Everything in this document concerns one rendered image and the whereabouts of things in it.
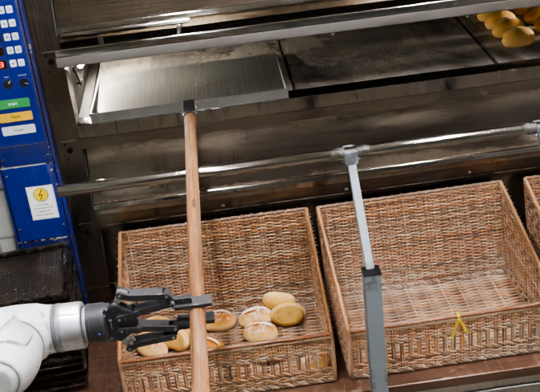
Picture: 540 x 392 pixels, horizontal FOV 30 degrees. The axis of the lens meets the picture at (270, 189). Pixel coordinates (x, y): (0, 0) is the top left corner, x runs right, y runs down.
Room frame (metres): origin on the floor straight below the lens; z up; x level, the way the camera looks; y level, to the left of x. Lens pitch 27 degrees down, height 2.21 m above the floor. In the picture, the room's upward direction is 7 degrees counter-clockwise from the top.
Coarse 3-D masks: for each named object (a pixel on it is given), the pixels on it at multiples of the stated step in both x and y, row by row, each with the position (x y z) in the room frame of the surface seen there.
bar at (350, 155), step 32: (512, 128) 2.25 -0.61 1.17; (256, 160) 2.23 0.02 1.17; (288, 160) 2.23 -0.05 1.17; (320, 160) 2.23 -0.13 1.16; (352, 160) 2.22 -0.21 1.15; (64, 192) 2.20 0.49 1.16; (96, 192) 2.21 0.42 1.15; (352, 192) 2.18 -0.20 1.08; (384, 352) 2.01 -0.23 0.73; (384, 384) 2.01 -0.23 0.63
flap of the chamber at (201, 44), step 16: (512, 0) 2.48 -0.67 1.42; (528, 0) 2.48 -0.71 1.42; (384, 16) 2.47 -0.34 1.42; (400, 16) 2.47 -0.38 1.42; (416, 16) 2.47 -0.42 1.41; (432, 16) 2.47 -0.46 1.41; (448, 16) 2.47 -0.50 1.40; (256, 32) 2.46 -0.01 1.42; (272, 32) 2.46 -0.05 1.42; (288, 32) 2.46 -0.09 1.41; (304, 32) 2.46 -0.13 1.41; (320, 32) 2.46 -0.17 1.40; (144, 48) 2.44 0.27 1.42; (160, 48) 2.44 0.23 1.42; (176, 48) 2.44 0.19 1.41; (192, 48) 2.44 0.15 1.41; (208, 48) 2.45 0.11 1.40; (64, 64) 2.43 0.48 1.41; (80, 64) 2.43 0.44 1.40
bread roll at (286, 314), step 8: (280, 304) 2.38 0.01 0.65; (288, 304) 2.38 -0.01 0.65; (296, 304) 2.38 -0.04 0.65; (272, 312) 2.37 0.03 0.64; (280, 312) 2.36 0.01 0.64; (288, 312) 2.36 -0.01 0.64; (296, 312) 2.36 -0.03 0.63; (304, 312) 2.37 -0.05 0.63; (272, 320) 2.36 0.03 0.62; (280, 320) 2.36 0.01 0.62; (288, 320) 2.36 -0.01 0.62; (296, 320) 2.36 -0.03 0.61
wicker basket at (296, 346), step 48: (144, 240) 2.54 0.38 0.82; (240, 240) 2.54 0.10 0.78; (288, 240) 2.54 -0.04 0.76; (240, 288) 2.51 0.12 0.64; (288, 288) 2.50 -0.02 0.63; (240, 336) 2.34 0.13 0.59; (288, 336) 2.32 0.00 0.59; (144, 384) 2.09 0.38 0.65; (240, 384) 2.10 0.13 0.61; (288, 384) 2.10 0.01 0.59
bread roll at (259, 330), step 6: (252, 324) 2.32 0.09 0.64; (258, 324) 2.31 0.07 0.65; (264, 324) 2.31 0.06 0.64; (270, 324) 2.31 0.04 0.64; (246, 330) 2.31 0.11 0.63; (252, 330) 2.30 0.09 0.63; (258, 330) 2.30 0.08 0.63; (264, 330) 2.29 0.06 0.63; (270, 330) 2.30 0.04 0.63; (276, 330) 2.31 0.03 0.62; (246, 336) 2.30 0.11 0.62; (252, 336) 2.29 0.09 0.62; (258, 336) 2.29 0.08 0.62; (264, 336) 2.29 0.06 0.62; (270, 336) 2.29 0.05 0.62; (276, 336) 2.30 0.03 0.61
